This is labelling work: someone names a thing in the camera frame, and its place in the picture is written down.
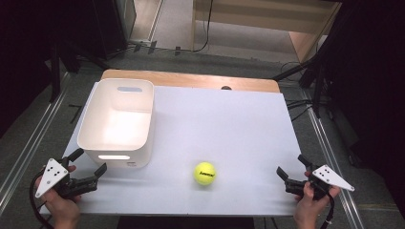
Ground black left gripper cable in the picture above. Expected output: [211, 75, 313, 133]
[29, 171, 54, 229]

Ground yellow tennis ball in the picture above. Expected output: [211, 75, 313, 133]
[193, 161, 217, 186]

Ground white board sheet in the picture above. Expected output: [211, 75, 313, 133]
[40, 81, 309, 218]

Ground person's right hand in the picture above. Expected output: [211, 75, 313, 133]
[292, 171, 341, 229]

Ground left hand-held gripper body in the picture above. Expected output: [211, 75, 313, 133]
[34, 156, 98, 200]

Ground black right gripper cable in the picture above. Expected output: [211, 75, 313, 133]
[319, 193, 336, 229]

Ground black floor cables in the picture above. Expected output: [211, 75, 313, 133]
[280, 61, 317, 123]

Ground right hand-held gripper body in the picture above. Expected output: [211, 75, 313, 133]
[285, 164, 355, 201]

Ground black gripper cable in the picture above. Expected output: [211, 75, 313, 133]
[29, 171, 54, 229]
[319, 193, 336, 229]

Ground white plastic storage bin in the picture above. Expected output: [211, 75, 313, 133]
[76, 77, 156, 169]

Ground black metal stand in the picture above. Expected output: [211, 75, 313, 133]
[47, 37, 82, 103]

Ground black hanging cable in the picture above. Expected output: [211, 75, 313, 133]
[192, 0, 215, 53]

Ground person's left hand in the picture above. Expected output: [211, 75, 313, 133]
[33, 164, 81, 229]

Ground metal floor rail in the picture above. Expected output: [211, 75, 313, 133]
[0, 72, 71, 209]
[301, 90, 366, 229]

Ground light wooden furniture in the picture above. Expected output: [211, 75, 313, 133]
[190, 0, 342, 64]

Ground black cabinet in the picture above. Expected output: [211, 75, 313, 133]
[91, 0, 138, 60]

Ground wooden table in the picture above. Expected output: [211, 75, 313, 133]
[100, 69, 281, 94]

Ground black tripod stand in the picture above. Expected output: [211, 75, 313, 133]
[272, 44, 340, 119]

